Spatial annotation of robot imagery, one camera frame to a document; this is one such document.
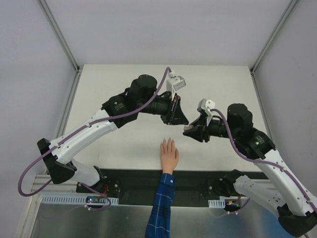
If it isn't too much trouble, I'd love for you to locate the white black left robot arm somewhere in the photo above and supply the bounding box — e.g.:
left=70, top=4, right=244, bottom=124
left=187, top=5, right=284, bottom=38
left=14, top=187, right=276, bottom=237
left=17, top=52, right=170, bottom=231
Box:
left=37, top=72, right=189, bottom=193

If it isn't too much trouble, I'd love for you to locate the white slotted cable duct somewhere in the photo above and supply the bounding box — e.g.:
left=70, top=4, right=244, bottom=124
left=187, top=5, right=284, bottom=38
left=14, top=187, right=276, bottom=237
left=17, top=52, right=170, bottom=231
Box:
left=208, top=199, right=226, bottom=209
left=42, top=194, right=109, bottom=206

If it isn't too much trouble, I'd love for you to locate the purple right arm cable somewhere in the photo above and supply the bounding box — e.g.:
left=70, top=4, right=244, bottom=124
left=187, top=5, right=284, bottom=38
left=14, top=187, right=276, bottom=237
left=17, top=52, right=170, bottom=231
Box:
left=210, top=108, right=317, bottom=211

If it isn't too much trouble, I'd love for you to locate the left white slotted cable duct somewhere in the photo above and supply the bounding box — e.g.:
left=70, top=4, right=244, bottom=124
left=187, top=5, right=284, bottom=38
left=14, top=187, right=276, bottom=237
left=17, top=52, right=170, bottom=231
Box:
left=42, top=194, right=109, bottom=206

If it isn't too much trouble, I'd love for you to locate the mannequin hand with long nails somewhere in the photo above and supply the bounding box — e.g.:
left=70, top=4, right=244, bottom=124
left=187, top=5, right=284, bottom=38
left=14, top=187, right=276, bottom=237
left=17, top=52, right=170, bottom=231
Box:
left=160, top=138, right=179, bottom=175

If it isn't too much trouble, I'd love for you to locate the aluminium frame post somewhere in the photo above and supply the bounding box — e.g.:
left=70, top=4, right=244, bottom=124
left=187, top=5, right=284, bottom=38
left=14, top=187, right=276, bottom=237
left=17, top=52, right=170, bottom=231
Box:
left=250, top=0, right=300, bottom=75
left=37, top=0, right=81, bottom=73

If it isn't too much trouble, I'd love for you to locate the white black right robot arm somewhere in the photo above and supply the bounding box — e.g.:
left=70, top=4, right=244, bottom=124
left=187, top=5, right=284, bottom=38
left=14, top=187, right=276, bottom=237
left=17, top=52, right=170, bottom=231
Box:
left=183, top=99, right=317, bottom=238

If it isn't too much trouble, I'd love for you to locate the left aluminium frame post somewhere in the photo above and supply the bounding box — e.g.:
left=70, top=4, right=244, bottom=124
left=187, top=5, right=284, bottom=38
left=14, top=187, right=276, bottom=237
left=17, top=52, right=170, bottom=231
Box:
left=37, top=0, right=81, bottom=73

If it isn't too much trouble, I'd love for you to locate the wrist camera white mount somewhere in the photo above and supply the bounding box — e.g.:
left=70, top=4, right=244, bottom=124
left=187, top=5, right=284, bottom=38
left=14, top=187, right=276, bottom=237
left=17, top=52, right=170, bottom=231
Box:
left=197, top=99, right=215, bottom=126
left=166, top=71, right=186, bottom=100

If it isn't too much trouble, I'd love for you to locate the blue plaid sleeve forearm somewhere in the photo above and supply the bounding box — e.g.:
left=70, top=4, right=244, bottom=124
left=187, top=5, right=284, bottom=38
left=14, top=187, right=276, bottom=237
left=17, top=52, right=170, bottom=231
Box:
left=145, top=174, right=176, bottom=238

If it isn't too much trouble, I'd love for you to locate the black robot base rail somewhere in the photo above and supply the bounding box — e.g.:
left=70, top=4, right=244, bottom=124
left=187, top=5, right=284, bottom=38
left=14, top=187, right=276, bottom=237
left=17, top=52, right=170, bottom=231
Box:
left=76, top=169, right=241, bottom=207

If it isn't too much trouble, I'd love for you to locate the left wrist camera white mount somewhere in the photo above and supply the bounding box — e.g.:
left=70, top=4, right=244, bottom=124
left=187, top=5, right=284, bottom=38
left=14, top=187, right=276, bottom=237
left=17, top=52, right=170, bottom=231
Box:
left=166, top=71, right=186, bottom=100

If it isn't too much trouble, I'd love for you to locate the right white slotted cable duct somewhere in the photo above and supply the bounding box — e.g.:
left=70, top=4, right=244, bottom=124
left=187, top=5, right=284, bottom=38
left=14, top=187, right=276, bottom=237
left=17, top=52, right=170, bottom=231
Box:
left=208, top=199, right=226, bottom=209

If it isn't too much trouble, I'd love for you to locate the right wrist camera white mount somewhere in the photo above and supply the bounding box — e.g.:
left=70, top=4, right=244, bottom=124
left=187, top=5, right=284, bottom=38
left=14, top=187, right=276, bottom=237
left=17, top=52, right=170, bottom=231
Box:
left=197, top=99, right=215, bottom=126

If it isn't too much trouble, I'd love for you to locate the right aluminium frame post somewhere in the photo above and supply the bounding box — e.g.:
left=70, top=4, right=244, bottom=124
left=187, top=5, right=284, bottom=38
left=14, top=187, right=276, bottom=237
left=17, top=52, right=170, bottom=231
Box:
left=250, top=0, right=300, bottom=75

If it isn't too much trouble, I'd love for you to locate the clear glitter nail polish bottle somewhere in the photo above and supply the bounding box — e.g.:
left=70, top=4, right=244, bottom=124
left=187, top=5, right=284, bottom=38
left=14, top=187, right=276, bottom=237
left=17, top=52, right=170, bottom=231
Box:
left=184, top=124, right=194, bottom=131

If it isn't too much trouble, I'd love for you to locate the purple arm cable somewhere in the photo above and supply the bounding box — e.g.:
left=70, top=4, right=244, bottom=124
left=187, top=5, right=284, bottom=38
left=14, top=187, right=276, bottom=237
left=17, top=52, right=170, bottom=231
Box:
left=210, top=108, right=317, bottom=211
left=18, top=66, right=174, bottom=211

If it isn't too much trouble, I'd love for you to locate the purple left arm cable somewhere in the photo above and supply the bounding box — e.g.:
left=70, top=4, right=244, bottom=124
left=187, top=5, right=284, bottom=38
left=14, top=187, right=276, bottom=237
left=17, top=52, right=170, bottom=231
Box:
left=18, top=66, right=174, bottom=211

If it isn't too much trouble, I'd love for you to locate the shiny metal front plate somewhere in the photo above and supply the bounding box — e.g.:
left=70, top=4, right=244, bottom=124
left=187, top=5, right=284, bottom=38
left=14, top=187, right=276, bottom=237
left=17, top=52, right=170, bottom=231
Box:
left=31, top=202, right=290, bottom=238

